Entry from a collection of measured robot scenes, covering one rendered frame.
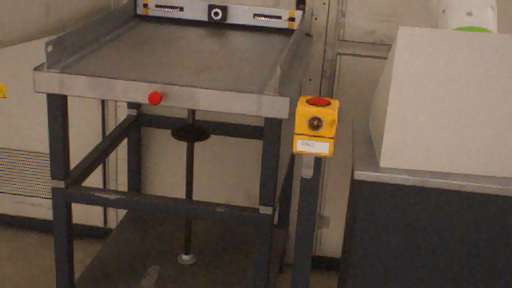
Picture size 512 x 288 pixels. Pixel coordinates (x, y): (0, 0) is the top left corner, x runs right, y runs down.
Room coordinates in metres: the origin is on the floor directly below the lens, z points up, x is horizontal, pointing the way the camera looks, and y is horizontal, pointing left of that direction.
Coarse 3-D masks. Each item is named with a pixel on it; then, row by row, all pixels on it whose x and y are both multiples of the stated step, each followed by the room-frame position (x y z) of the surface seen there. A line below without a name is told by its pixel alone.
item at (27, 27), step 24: (0, 0) 1.80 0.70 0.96; (24, 0) 1.88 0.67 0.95; (48, 0) 1.97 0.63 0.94; (72, 0) 2.07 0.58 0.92; (96, 0) 2.17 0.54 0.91; (120, 0) 2.24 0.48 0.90; (0, 24) 1.80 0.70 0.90; (24, 24) 1.88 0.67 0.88; (48, 24) 1.97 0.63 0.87; (72, 24) 2.02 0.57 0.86; (0, 48) 1.76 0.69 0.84
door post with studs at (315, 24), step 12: (312, 0) 2.17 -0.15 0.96; (324, 0) 2.16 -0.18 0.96; (312, 12) 2.16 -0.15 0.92; (324, 12) 2.16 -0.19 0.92; (312, 24) 2.16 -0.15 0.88; (324, 24) 2.16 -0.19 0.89; (324, 36) 2.15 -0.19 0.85; (312, 48) 2.16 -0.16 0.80; (312, 60) 2.16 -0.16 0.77; (312, 72) 2.16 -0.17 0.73; (312, 84) 2.16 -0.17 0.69; (312, 96) 2.16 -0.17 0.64; (300, 168) 2.16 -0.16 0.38
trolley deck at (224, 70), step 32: (128, 32) 2.02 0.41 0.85; (160, 32) 2.05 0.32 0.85; (192, 32) 2.09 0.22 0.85; (224, 32) 2.12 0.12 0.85; (256, 32) 2.15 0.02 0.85; (96, 64) 1.65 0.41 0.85; (128, 64) 1.67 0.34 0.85; (160, 64) 1.69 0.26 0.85; (192, 64) 1.71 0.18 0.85; (224, 64) 1.73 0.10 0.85; (256, 64) 1.75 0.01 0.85; (96, 96) 1.54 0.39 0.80; (128, 96) 1.53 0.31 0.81; (192, 96) 1.51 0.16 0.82; (224, 96) 1.50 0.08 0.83; (256, 96) 1.50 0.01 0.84; (288, 96) 1.49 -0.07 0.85
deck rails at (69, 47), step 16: (96, 16) 1.89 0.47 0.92; (112, 16) 2.01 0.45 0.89; (128, 16) 2.15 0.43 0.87; (304, 16) 2.13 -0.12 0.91; (80, 32) 1.77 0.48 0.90; (96, 32) 1.88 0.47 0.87; (112, 32) 1.99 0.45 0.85; (64, 48) 1.66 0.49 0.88; (80, 48) 1.76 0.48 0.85; (96, 48) 1.79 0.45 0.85; (288, 48) 1.68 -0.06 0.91; (48, 64) 1.57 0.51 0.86; (64, 64) 1.61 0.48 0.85; (288, 64) 1.71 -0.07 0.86; (272, 80) 1.60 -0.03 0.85
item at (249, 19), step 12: (156, 0) 2.21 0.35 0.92; (168, 0) 2.20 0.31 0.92; (180, 0) 2.20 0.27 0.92; (192, 0) 2.19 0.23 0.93; (156, 12) 2.21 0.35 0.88; (168, 12) 2.20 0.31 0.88; (180, 12) 2.20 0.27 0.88; (192, 12) 2.19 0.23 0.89; (204, 12) 2.19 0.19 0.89; (228, 12) 2.18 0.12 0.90; (240, 12) 2.17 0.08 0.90; (252, 12) 2.17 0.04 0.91; (264, 12) 2.16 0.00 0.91; (276, 12) 2.16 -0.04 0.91; (300, 12) 2.15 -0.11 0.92; (252, 24) 2.17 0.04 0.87; (264, 24) 2.16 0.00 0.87; (276, 24) 2.16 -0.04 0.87
